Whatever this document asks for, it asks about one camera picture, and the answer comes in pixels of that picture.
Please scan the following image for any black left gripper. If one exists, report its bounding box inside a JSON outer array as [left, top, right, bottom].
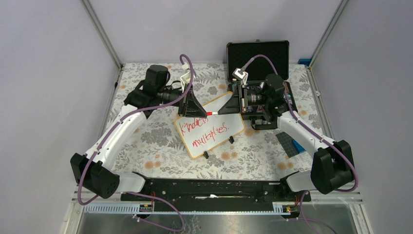
[[159, 83, 208, 118]]

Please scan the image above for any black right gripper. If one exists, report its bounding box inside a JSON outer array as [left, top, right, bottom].
[[217, 84, 269, 116]]

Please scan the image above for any yellow framed whiteboard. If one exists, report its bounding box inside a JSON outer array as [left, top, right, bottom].
[[174, 91, 245, 160]]

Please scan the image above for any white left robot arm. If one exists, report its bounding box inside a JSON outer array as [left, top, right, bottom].
[[70, 62, 207, 205]]

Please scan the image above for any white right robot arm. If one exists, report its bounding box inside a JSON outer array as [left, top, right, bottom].
[[217, 69, 359, 201]]

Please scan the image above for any black poker chip case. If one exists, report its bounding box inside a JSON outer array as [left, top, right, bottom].
[[226, 40, 297, 130]]

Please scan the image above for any floral patterned table mat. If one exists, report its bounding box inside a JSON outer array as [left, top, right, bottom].
[[106, 63, 322, 181]]

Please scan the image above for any grey lego baseplate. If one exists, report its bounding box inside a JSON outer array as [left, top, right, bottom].
[[276, 132, 299, 158]]

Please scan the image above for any blue lego brick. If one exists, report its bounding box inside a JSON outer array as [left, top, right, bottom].
[[292, 140, 306, 154]]

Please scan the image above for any blue box in corner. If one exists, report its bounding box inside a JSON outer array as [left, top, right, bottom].
[[298, 58, 312, 66]]

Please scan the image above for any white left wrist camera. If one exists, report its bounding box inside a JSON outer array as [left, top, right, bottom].
[[179, 63, 191, 92]]

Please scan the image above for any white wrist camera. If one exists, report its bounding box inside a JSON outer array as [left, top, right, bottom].
[[232, 68, 248, 85], [179, 63, 191, 92]]

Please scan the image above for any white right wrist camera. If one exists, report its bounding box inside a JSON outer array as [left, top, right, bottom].
[[232, 68, 248, 85]]

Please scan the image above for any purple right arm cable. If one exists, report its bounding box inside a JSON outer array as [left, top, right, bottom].
[[241, 54, 359, 234]]

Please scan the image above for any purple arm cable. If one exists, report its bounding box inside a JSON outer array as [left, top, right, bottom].
[[77, 54, 195, 232], [241, 54, 359, 234]]

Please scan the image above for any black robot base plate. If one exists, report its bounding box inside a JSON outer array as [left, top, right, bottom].
[[121, 178, 311, 212]]

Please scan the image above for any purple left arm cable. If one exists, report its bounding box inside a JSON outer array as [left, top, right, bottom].
[[77, 54, 195, 232]]

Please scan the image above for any aluminium frame rail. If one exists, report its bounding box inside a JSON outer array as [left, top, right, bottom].
[[82, 193, 361, 216]]

